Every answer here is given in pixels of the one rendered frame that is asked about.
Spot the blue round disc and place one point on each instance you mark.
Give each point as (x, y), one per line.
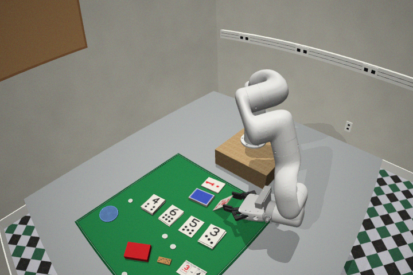
(108, 213)

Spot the blue card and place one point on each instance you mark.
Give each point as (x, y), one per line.
(223, 201)
(201, 196)

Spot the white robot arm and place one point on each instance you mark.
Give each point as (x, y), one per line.
(276, 127)

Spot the red rectangular block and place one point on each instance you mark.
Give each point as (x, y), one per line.
(137, 251)

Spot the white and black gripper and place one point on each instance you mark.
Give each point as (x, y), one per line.
(247, 209)

